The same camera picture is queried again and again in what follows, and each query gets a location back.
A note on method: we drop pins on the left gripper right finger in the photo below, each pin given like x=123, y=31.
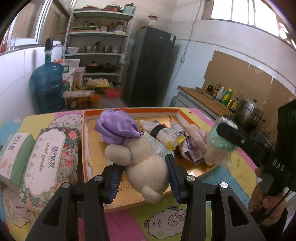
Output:
x=230, y=218

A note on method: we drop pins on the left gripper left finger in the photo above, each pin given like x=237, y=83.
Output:
x=59, y=220

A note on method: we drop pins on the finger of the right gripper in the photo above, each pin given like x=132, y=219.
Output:
x=240, y=138

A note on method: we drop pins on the cream teddy purple hat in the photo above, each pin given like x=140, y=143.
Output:
x=127, y=146

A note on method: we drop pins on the person's right hand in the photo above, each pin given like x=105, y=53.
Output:
x=258, y=201

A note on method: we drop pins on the steel steamer pot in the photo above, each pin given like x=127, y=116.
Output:
x=249, y=114

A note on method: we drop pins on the green yellow bottle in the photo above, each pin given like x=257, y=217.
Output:
x=227, y=97

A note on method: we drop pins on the white plastic bottle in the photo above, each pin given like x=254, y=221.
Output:
x=220, y=94

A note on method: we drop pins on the purple white snack packet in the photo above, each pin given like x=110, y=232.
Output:
x=186, y=147

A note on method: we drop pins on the dark soy sauce bottle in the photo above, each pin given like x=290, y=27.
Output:
x=210, y=89

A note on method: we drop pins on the orange shallow cardboard box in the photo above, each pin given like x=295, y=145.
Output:
x=94, y=160

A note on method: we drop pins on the grey kitchen counter cabinet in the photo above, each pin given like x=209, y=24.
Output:
x=176, y=103

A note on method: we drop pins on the yellow white snack packet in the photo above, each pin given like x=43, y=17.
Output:
x=165, y=135

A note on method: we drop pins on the floral tissue pack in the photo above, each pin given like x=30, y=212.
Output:
x=53, y=161

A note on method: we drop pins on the clear wrapped tissue packet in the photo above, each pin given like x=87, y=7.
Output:
x=158, y=147

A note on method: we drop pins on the green white tissue box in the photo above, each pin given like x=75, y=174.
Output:
x=14, y=156

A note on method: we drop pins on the dark grey refrigerator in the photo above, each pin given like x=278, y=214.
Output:
x=147, y=77

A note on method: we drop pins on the green side table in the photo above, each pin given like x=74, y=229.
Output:
x=105, y=102

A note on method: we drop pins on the dark sauce jar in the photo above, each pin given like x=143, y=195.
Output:
x=71, y=103

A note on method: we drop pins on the orange sauce jar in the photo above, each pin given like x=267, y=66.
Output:
x=83, y=103
x=94, y=101

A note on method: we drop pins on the red plastic colander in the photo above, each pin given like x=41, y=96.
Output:
x=113, y=92

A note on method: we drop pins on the noodle bundle package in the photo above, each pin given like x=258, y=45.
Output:
x=78, y=93

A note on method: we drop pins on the glass jar on fridge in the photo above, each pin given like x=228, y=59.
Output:
x=152, y=22

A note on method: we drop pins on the black wok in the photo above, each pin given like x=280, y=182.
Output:
x=110, y=68

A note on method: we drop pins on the blue water jug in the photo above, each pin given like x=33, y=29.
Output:
x=46, y=87

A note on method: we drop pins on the bunch of bananas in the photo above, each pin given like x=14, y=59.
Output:
x=77, y=87

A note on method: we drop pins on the egg tray in bag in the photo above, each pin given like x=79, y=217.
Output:
x=97, y=83

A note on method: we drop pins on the pink plastic container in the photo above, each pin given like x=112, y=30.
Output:
x=78, y=75

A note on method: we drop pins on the black clay pot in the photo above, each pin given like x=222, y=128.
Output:
x=93, y=67

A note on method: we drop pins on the steel mixing bowl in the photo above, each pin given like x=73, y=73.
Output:
x=91, y=49

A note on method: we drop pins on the white rice sack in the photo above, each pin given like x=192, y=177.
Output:
x=69, y=69

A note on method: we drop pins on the metal storage shelf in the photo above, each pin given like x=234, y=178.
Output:
x=99, y=38

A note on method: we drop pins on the white bowl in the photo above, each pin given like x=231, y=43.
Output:
x=72, y=50

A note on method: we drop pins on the cardboard wall sheet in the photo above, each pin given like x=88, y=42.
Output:
x=253, y=83

